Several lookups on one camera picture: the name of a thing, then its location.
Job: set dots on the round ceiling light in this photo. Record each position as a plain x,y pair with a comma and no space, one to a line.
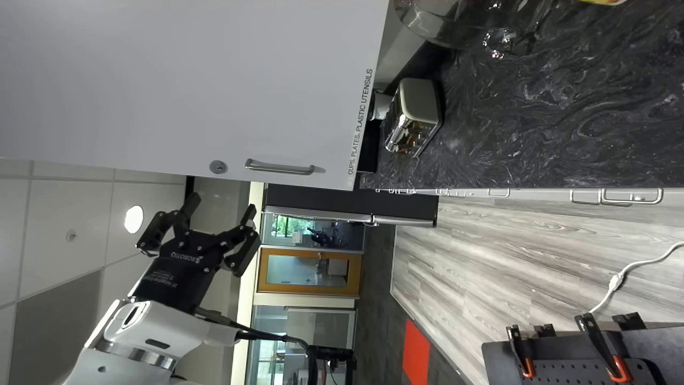
133,219

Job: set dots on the black tall cabinet panel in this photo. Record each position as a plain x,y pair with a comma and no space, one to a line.
342,195

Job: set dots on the black stool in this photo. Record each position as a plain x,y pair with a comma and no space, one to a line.
332,353

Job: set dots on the wood framed glass door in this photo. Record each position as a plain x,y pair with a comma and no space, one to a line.
311,251

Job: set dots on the yellow item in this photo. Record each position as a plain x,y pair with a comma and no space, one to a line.
600,3

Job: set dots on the round silver cupboard lock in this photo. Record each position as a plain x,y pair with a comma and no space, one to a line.
219,167

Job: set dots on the white cupboard door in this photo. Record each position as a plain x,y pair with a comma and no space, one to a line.
178,78

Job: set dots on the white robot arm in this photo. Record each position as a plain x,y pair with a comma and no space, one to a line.
157,331

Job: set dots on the white lower cabinet unit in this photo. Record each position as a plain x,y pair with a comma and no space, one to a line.
534,192

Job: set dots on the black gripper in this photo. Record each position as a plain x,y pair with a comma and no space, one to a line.
184,268

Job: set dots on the grey metal jug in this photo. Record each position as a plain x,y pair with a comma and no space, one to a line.
382,105

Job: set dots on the red floor mat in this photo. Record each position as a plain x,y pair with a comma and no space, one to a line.
418,353

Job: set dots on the black countertop appliance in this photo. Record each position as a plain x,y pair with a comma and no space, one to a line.
369,153

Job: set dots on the silver toaster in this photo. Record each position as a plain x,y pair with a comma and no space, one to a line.
418,107

